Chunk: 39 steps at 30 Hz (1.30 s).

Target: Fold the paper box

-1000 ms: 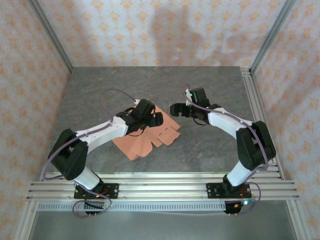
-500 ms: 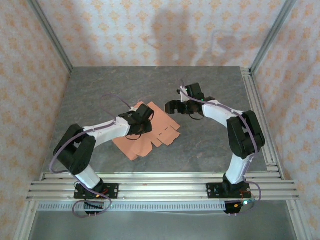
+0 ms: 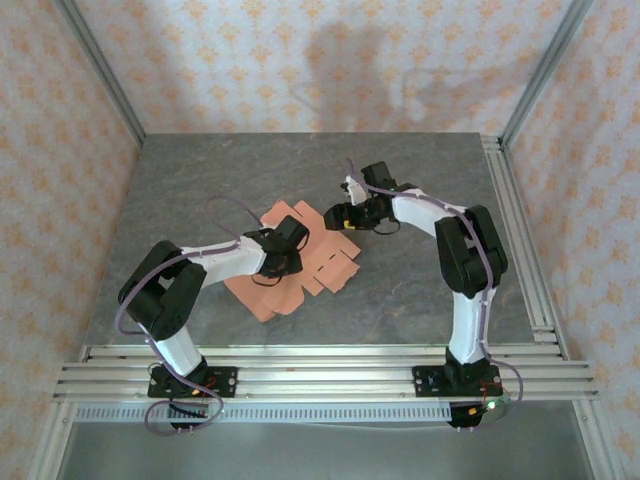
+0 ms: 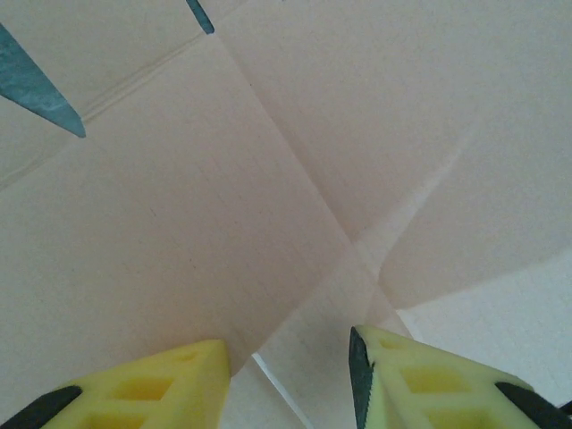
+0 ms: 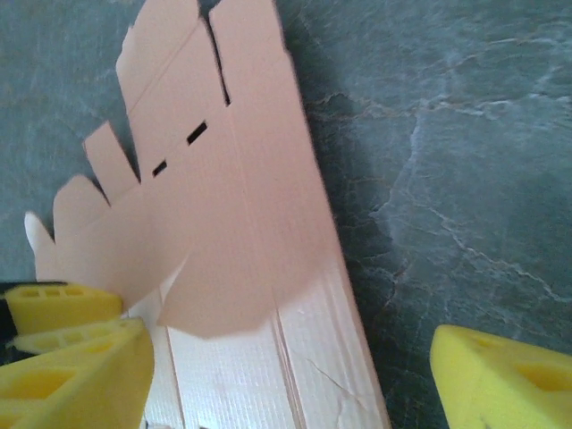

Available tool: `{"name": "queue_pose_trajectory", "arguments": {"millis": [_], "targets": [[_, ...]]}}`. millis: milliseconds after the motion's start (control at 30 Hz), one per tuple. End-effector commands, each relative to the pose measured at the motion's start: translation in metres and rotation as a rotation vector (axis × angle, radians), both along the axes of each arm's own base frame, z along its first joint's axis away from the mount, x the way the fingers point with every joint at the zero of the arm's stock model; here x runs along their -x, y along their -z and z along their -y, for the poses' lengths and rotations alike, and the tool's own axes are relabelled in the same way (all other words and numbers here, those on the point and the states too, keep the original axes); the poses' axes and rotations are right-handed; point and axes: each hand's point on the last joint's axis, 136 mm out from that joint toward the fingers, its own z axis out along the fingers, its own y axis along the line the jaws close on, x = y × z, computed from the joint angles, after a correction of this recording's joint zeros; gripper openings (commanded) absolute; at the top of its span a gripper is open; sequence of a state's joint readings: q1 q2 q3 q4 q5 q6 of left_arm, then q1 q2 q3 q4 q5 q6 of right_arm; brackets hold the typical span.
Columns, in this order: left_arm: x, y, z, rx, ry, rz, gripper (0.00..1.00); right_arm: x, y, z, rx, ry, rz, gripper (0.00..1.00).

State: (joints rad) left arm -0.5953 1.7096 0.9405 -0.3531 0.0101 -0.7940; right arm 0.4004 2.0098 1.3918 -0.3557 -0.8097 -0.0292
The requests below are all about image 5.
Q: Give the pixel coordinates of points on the brown cardboard box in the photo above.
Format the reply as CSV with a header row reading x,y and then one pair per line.
x,y
223,201

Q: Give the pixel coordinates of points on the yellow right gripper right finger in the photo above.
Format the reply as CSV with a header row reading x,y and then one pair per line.
x,y
491,384

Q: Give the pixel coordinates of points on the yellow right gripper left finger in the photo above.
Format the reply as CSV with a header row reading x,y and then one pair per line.
x,y
67,393

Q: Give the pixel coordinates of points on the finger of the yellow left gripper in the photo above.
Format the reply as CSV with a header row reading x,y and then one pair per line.
x,y
53,343
67,310

